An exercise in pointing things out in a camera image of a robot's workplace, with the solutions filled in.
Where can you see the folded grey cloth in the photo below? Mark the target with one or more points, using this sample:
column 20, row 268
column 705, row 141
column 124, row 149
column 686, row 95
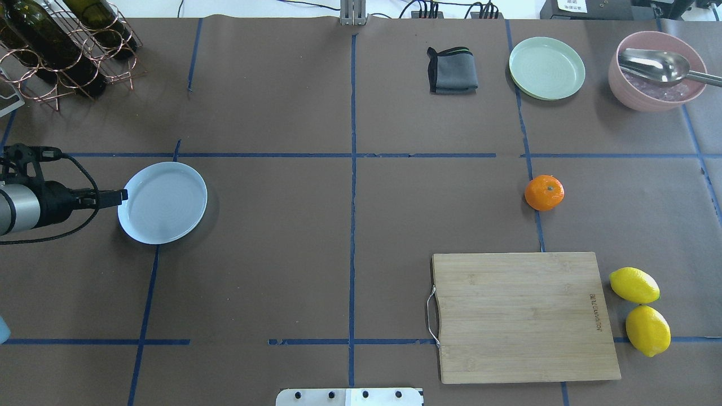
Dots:
column 452, row 71

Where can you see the pink bowl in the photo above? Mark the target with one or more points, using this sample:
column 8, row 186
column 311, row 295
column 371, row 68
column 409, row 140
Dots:
column 644, row 95

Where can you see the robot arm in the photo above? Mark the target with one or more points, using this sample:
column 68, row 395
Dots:
column 29, row 201

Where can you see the dark wine bottle upper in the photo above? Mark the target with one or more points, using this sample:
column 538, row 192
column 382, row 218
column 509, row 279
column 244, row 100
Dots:
column 57, row 49

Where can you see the light green plate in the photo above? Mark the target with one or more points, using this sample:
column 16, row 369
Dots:
column 546, row 68

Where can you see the dark wine bottle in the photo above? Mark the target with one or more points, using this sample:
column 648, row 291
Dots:
column 57, row 49
column 106, row 27

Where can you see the lower yellow lemon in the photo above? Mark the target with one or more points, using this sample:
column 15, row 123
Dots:
column 648, row 331

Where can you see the orange mandarin fruit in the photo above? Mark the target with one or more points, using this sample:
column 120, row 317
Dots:
column 544, row 193

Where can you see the light blue plate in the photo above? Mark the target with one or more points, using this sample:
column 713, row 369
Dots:
column 166, row 201

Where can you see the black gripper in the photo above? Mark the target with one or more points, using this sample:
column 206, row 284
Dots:
column 54, row 202

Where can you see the yellow lemon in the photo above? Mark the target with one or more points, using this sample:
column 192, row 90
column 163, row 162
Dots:
column 634, row 285
column 648, row 331

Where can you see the upper yellow lemon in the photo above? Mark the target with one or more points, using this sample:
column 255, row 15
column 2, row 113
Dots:
column 634, row 285

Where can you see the bamboo cutting board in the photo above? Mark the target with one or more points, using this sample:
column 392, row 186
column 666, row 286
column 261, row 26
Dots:
column 522, row 318

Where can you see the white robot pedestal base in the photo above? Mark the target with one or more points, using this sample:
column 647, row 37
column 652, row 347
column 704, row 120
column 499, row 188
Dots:
column 351, row 396

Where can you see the metal scoop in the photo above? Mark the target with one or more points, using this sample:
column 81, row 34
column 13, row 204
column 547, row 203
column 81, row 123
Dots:
column 662, row 66

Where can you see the copper wire bottle rack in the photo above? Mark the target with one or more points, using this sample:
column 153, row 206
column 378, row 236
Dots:
column 24, row 71

